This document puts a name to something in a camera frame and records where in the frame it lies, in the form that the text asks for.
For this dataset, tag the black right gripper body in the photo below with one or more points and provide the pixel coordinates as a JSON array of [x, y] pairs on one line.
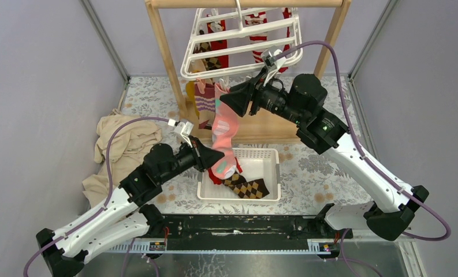
[[268, 97]]

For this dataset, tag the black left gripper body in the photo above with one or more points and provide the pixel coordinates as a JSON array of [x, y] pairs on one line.
[[194, 155]]

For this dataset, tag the wooden hanger stand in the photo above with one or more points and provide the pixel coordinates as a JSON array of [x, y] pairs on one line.
[[265, 128]]

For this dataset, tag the red snowflake santa sock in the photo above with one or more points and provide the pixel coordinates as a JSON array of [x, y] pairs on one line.
[[236, 169]]

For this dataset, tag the pink patterned sock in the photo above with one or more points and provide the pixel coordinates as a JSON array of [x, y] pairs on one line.
[[225, 127]]

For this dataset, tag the pink purple striped sock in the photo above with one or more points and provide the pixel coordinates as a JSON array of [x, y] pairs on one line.
[[205, 103]]

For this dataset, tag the white plastic basket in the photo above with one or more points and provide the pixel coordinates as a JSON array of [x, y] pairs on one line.
[[259, 166]]

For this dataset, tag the mustard yellow sock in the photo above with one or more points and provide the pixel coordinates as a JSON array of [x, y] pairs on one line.
[[190, 91]]

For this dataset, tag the brown yellow argyle sock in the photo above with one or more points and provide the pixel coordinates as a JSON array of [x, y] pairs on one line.
[[255, 189]]

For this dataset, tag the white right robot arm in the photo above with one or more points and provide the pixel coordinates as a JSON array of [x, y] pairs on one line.
[[391, 211]]

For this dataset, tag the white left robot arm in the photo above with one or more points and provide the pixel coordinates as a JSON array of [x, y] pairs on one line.
[[126, 214]]

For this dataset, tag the white plastic clip hanger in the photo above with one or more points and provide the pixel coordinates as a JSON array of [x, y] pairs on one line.
[[282, 27]]

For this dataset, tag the beige sock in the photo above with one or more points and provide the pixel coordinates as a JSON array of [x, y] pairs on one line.
[[197, 66]]

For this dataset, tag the beige crumpled cloth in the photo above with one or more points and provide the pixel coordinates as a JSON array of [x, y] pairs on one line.
[[127, 151]]

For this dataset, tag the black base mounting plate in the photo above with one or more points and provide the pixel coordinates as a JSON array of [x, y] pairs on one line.
[[244, 232]]

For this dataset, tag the red bow sock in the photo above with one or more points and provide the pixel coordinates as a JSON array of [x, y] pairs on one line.
[[221, 61]]

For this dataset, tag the floral patterned table mat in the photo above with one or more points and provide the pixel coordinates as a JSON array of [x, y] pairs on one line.
[[308, 181]]

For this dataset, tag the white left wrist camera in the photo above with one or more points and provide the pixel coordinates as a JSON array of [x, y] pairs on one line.
[[182, 130]]

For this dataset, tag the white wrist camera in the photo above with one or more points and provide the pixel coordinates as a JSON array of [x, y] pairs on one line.
[[274, 61], [182, 130]]

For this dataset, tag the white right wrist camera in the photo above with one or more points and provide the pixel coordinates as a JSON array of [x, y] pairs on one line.
[[274, 61]]

